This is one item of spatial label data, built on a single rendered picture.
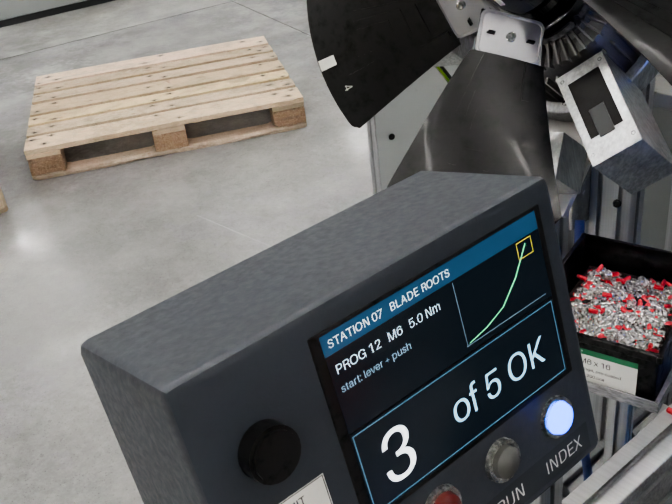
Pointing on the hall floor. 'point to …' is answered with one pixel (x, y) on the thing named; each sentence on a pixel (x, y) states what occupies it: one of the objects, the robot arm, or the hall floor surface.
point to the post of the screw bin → (617, 427)
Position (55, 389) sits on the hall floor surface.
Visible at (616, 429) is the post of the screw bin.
